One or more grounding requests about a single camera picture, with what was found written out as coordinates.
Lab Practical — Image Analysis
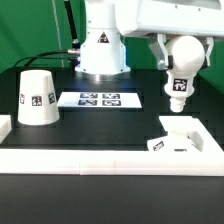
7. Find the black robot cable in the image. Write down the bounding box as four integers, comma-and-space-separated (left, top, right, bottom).
13, 49, 81, 68

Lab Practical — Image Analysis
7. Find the white lamp base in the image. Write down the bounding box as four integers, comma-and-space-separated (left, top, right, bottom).
147, 116, 202, 152

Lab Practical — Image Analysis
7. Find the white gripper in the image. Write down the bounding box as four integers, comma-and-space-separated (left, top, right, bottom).
116, 0, 224, 70

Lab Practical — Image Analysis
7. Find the white marker sheet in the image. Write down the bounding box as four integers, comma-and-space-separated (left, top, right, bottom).
58, 92, 141, 108

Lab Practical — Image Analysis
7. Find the white lamp bulb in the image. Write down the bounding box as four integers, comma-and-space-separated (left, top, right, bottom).
164, 36, 205, 113

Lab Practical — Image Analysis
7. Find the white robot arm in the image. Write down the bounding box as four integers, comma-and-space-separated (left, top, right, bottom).
76, 0, 224, 79

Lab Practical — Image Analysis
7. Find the white lamp shade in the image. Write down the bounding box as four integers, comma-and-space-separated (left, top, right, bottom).
18, 70, 60, 126

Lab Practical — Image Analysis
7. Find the black cable conduit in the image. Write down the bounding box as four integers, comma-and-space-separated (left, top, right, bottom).
63, 0, 81, 50

